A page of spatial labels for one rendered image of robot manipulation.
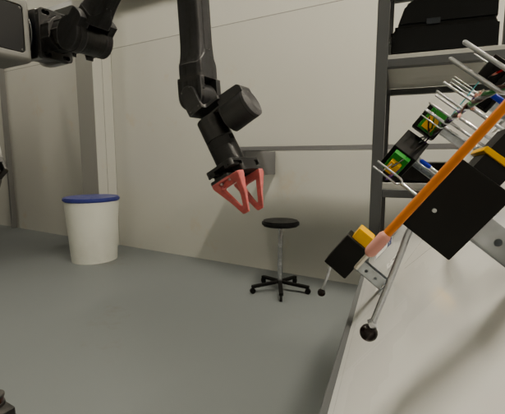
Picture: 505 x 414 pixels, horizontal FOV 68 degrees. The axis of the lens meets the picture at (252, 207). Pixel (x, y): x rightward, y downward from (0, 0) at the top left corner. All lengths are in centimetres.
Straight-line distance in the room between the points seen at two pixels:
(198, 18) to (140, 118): 405
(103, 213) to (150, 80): 163
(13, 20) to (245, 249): 323
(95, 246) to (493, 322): 420
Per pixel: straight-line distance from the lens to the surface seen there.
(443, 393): 30
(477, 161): 29
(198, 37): 79
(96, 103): 502
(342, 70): 354
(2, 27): 113
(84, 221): 431
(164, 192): 456
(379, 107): 127
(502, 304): 32
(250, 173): 75
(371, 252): 17
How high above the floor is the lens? 114
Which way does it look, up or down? 8 degrees down
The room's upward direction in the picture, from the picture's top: straight up
